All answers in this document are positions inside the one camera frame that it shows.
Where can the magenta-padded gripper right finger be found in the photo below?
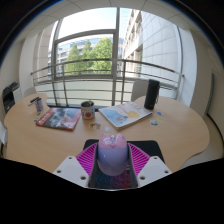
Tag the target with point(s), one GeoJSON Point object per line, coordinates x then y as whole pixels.
{"type": "Point", "coordinates": [155, 170]}

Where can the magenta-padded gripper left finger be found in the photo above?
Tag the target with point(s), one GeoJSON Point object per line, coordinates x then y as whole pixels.
{"type": "Point", "coordinates": [68, 170]}

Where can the pink and lilac computer mouse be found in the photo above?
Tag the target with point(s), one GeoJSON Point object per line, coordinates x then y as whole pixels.
{"type": "Point", "coordinates": [112, 155]}

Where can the black mouse pad, colourful print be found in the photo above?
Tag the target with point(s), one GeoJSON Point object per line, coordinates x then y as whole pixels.
{"type": "Point", "coordinates": [150, 146]}

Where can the small pale sticker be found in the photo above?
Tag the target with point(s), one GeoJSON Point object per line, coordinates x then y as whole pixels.
{"type": "Point", "coordinates": [95, 126]}

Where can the red-edged magazine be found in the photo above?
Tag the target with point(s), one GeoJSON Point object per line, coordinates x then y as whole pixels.
{"type": "Point", "coordinates": [60, 118]}

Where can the white mug with red print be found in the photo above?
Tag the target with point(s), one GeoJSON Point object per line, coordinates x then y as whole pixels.
{"type": "Point", "coordinates": [88, 111]}

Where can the light illustrated booklet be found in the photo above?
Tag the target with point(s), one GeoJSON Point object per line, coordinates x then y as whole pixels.
{"type": "Point", "coordinates": [125, 115]}

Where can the white printed can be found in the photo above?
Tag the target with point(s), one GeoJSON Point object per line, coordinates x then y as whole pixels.
{"type": "Point", "coordinates": [39, 105]}

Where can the white chair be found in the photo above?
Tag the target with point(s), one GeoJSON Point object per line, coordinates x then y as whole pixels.
{"type": "Point", "coordinates": [29, 92]}
{"type": "Point", "coordinates": [2, 133]}
{"type": "Point", "coordinates": [138, 90]}

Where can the black cylinder bottle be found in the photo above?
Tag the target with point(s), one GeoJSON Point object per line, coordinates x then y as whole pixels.
{"type": "Point", "coordinates": [152, 94]}

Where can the dark marker pen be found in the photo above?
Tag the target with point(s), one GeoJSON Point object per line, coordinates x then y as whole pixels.
{"type": "Point", "coordinates": [33, 100]}

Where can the metal balcony railing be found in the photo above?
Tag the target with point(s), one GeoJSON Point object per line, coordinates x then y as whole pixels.
{"type": "Point", "coordinates": [63, 83]}

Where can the black and white printer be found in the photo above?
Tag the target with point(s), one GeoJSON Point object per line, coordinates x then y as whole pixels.
{"type": "Point", "coordinates": [9, 96]}

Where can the green tree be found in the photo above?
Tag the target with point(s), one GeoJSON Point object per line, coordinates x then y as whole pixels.
{"type": "Point", "coordinates": [100, 53]}

